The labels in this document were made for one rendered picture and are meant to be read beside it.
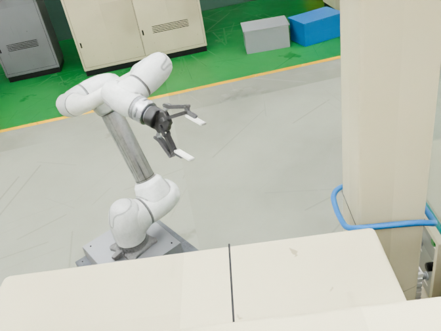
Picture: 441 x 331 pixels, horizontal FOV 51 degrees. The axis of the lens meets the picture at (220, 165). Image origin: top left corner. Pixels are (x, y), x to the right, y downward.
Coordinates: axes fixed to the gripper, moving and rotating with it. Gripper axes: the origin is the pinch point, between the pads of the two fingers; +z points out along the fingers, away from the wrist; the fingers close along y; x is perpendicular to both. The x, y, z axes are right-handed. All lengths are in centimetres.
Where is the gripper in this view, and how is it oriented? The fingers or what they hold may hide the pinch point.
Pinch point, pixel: (195, 140)
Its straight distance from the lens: 156.9
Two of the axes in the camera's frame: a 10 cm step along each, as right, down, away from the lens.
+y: 3.1, -8.5, -4.3
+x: 5.0, -2.4, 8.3
